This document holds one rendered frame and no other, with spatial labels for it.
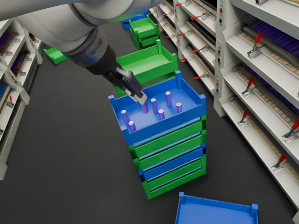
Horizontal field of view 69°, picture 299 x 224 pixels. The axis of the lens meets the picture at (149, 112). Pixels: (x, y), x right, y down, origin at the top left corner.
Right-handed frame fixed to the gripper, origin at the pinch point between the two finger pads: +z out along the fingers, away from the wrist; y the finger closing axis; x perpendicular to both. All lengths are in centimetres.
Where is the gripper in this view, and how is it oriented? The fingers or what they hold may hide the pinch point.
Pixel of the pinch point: (136, 94)
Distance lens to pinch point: 64.5
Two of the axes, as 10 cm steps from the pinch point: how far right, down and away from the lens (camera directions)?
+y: 7.7, 3.3, -5.5
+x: 4.9, -8.6, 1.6
